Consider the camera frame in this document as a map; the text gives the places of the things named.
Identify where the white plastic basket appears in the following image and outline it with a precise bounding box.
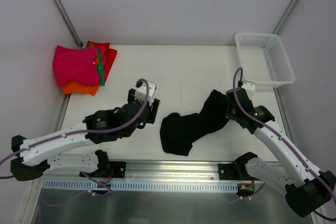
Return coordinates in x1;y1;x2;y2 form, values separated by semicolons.
235;33;296;92

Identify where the orange folded t shirt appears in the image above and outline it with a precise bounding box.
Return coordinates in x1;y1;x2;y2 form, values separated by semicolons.
61;56;99;95

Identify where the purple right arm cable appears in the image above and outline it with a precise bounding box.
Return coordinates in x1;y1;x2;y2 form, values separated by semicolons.
223;67;336;222

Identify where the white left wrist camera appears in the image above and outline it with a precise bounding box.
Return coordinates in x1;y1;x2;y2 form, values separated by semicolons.
134;79;157;105

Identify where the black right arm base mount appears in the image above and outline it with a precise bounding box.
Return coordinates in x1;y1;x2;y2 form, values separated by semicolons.
217;152;258;180

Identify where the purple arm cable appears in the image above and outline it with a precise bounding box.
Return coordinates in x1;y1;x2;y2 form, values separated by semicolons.
0;78;151;198
223;67;336;222

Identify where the right aluminium corner post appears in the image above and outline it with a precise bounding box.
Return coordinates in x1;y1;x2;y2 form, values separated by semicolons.
272;0;299;35

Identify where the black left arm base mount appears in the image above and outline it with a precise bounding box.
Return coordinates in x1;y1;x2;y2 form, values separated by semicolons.
85;150;127;178

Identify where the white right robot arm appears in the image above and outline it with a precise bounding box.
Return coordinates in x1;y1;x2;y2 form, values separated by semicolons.
226;87;335;217

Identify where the aluminium corner post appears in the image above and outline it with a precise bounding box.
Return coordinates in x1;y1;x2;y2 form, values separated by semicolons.
52;0;83;48
272;0;299;35

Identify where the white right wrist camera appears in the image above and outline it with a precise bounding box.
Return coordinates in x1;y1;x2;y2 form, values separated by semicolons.
241;82;256;100

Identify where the red folded t shirt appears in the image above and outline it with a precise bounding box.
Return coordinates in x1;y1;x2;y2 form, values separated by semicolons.
86;40;118;81

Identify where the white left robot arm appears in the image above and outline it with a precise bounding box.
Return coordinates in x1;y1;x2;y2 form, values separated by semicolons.
10;85;160;182

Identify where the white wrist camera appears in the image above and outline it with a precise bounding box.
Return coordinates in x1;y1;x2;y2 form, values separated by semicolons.
241;82;256;100
134;79;157;105

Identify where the black t shirt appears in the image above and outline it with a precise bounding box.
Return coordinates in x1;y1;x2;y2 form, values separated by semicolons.
160;90;229;156

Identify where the aluminium front rail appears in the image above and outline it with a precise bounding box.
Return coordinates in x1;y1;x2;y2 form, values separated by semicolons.
110;159;221;183

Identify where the left aluminium corner post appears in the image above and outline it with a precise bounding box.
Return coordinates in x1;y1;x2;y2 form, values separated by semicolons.
52;0;83;48

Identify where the magenta folded t shirt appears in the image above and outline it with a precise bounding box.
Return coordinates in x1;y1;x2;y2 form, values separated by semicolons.
52;45;100;87

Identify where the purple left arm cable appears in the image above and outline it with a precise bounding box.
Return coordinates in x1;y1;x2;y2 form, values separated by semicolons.
0;78;151;198

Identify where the white slotted cable duct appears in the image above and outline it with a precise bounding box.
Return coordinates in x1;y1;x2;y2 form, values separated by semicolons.
43;179;238;194

